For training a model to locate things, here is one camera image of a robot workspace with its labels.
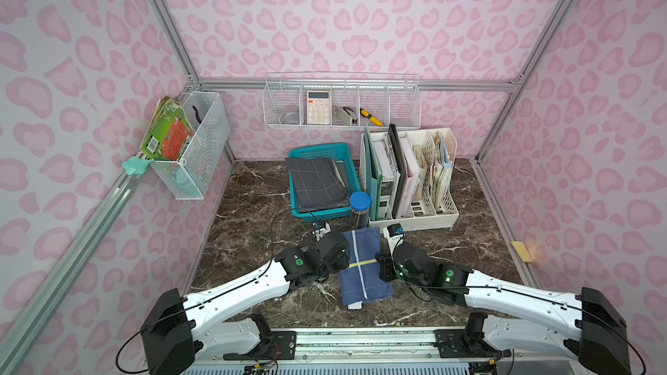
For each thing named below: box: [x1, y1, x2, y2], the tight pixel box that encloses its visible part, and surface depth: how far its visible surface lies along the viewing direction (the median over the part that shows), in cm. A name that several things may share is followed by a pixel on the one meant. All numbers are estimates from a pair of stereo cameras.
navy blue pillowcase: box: [338, 226, 396, 307], surface depth 78 cm
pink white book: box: [396, 136, 422, 220], surface depth 85 cm
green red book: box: [140, 95, 196, 162], surface depth 73 cm
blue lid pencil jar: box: [349, 190, 372, 230], surface depth 84 cm
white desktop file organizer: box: [359, 127, 460, 232], surface depth 92 cm
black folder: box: [388, 123, 407, 219], surface depth 85 cm
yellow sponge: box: [510, 241, 533, 264], surface depth 97 cm
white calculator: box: [306, 90, 331, 125], surface depth 97 cm
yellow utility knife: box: [359, 107, 385, 127], surface depth 100 cm
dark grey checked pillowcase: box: [284, 157, 351, 213], surface depth 103 cm
